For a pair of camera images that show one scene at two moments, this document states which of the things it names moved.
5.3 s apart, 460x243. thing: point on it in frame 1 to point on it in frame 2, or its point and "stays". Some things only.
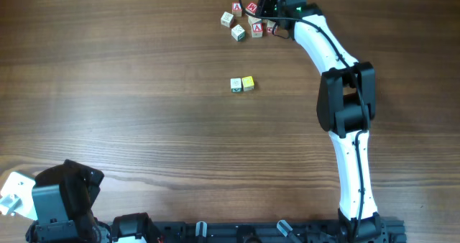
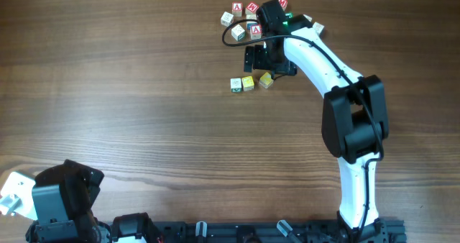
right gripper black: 264,3 to 287,68
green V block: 236,85 stays
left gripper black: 92,179 stays
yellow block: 248,83 stays
